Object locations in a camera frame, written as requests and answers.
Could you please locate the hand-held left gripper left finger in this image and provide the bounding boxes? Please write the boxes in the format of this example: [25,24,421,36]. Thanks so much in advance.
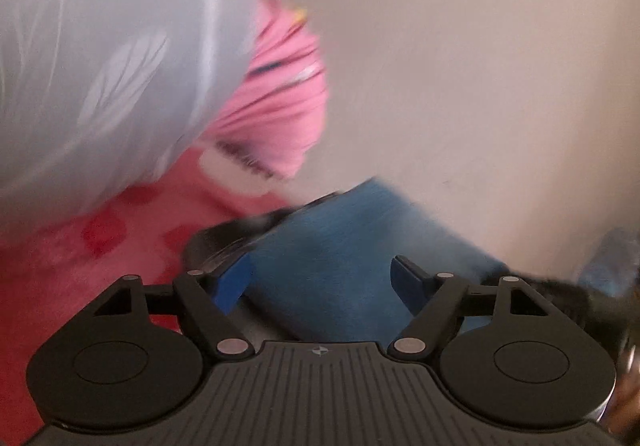
[92,255,256,359]

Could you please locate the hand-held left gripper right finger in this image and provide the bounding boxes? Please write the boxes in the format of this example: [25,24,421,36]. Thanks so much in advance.
[390,255,561,361]

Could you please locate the blue fleece pants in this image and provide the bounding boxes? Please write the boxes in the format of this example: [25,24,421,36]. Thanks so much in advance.
[235,178,510,342]

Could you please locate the black white plaid cloth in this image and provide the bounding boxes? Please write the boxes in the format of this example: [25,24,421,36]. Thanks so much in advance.
[184,191,351,277]

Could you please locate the red white floral fleece blanket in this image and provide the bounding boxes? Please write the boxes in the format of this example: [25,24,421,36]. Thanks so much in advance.
[0,146,296,446]

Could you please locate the pink striped pillow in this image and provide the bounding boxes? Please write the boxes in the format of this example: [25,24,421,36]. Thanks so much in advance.
[200,0,329,183]

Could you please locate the pink grey floral rolled duvet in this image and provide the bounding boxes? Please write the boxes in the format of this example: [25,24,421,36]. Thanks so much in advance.
[0,0,268,247]

